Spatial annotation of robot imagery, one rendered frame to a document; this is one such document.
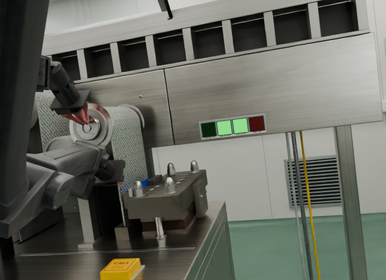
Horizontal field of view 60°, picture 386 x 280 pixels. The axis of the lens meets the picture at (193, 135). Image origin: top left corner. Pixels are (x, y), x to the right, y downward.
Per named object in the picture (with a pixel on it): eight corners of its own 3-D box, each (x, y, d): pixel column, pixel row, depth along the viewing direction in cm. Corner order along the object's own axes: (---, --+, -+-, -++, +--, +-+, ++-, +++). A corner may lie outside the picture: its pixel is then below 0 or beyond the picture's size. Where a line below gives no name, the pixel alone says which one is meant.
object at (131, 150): (119, 200, 103) (111, 141, 102) (147, 183, 125) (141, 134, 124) (121, 200, 103) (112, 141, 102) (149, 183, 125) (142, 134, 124)
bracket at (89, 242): (77, 249, 99) (61, 146, 97) (89, 241, 105) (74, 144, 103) (92, 249, 97) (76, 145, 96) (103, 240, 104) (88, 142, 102)
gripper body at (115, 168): (124, 182, 95) (112, 174, 89) (92, 185, 98) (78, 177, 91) (126, 161, 98) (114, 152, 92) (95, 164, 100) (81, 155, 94)
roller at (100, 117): (74, 147, 103) (70, 110, 103) (112, 139, 128) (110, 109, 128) (108, 145, 101) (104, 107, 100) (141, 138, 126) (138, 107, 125)
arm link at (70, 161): (62, 177, 43) (-22, 150, 42) (48, 219, 43) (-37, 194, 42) (115, 149, 86) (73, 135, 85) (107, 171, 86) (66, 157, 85)
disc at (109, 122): (71, 152, 105) (66, 104, 104) (72, 152, 105) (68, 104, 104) (114, 150, 101) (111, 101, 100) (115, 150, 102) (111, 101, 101)
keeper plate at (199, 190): (196, 218, 110) (192, 185, 110) (203, 208, 120) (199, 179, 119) (204, 217, 110) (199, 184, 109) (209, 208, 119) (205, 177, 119)
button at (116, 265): (100, 282, 75) (99, 272, 75) (115, 268, 82) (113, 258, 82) (129, 282, 74) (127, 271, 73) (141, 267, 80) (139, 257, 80)
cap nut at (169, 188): (162, 194, 97) (160, 179, 97) (166, 191, 101) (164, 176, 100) (174, 193, 96) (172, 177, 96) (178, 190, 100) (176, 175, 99)
